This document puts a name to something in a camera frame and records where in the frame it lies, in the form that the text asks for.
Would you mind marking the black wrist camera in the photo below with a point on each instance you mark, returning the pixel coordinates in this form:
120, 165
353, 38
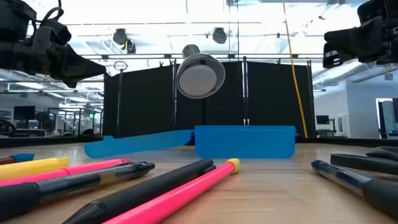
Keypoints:
15, 14
373, 11

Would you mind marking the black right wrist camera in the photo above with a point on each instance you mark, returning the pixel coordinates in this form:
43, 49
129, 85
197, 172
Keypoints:
373, 11

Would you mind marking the blue plastic pencil box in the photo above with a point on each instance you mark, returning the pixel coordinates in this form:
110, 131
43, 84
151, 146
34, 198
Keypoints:
242, 141

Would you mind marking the black pen with clear barrel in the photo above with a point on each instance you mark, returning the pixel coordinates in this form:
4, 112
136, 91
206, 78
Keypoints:
357, 185

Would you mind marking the black partition screen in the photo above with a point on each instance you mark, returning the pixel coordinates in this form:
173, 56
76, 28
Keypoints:
146, 102

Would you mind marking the dark pen with blue cap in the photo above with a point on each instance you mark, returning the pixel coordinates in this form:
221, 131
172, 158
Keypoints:
23, 157

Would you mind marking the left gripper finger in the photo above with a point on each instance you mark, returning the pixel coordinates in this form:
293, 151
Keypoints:
79, 70

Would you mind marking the black ceiling spotlight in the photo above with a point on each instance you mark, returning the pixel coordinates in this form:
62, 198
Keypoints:
120, 36
219, 35
131, 46

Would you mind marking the pink highlighter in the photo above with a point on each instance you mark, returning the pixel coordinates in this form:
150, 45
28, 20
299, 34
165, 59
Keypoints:
93, 167

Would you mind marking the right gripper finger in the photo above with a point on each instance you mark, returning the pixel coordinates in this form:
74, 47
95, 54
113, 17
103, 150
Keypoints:
330, 57
357, 40

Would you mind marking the black computer monitor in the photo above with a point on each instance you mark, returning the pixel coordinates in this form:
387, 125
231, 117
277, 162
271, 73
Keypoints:
24, 113
322, 119

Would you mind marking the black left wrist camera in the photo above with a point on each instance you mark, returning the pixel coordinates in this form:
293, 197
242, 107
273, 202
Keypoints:
15, 14

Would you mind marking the black pen with yellow band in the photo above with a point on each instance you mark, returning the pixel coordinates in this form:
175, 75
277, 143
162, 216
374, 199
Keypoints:
77, 183

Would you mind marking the matte black pen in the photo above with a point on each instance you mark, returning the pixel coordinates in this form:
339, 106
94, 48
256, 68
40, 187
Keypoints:
140, 194

